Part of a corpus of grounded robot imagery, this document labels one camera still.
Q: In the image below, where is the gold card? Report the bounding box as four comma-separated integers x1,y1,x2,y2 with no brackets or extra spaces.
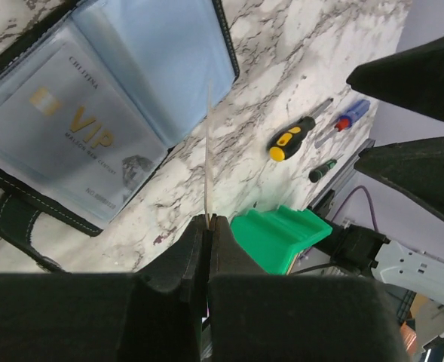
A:
204,80,213,230

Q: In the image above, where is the red blue screwdriver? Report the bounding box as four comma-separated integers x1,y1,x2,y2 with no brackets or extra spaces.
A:
314,99,371,149

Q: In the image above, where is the black leather card holder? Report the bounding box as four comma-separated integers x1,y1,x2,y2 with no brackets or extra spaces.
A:
0,1,240,272

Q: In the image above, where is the black green screwdriver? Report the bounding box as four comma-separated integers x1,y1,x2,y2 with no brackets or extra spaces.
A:
308,159,337,183

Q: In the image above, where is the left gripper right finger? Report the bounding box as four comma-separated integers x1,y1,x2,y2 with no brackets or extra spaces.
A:
207,216,409,361

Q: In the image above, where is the green plastic bin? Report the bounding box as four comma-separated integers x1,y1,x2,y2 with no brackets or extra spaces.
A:
230,206,332,275

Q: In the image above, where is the silver VIP card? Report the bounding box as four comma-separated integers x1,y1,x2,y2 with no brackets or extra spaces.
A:
0,42,167,226

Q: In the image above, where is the aluminium rail frame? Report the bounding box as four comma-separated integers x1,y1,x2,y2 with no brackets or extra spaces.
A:
308,138,375,217

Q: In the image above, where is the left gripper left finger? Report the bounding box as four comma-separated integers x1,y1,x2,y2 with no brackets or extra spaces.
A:
0,216,205,361

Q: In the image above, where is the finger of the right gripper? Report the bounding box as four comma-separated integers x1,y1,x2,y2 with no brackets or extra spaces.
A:
347,36,444,138
355,137,444,240

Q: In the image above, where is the black yellow screwdriver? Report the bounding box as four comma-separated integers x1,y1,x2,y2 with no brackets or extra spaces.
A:
266,97,333,162

